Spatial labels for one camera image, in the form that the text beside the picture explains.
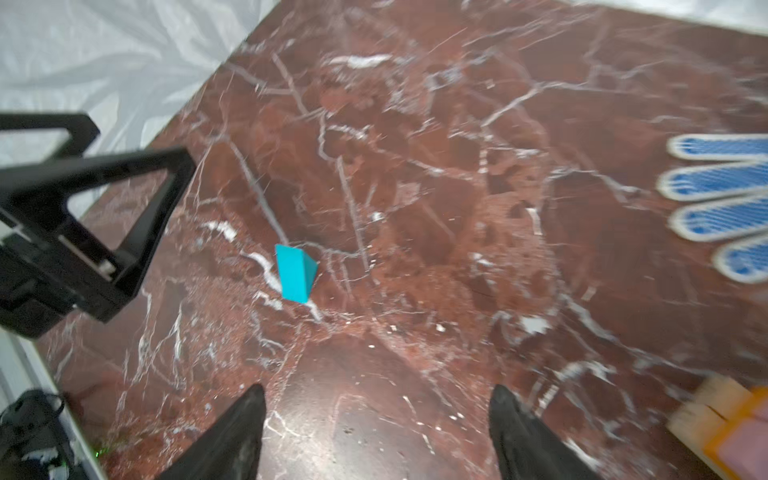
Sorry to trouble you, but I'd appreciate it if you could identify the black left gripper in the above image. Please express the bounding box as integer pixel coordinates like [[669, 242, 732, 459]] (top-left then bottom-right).
[[1, 112, 196, 338]]

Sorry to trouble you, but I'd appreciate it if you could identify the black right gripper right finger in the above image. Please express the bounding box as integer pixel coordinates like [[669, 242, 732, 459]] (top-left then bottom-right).
[[488, 384, 600, 480]]

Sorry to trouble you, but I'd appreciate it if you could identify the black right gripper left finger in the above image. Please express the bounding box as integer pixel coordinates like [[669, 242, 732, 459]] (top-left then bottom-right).
[[157, 384, 266, 480]]

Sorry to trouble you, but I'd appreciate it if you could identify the teal block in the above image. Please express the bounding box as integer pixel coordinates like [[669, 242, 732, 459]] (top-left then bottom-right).
[[275, 244, 318, 304]]

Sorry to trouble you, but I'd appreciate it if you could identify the natural wood block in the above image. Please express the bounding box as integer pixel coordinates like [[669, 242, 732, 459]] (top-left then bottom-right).
[[666, 375, 752, 470]]

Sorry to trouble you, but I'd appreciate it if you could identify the pink block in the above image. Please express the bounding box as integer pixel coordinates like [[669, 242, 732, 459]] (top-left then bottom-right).
[[717, 400, 767, 480]]

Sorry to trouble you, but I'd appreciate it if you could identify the orange block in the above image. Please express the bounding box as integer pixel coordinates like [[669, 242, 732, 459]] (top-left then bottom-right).
[[704, 387, 767, 480]]

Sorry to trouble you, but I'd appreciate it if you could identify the blue dotted work glove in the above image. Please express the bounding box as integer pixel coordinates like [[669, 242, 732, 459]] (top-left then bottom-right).
[[656, 133, 767, 284]]

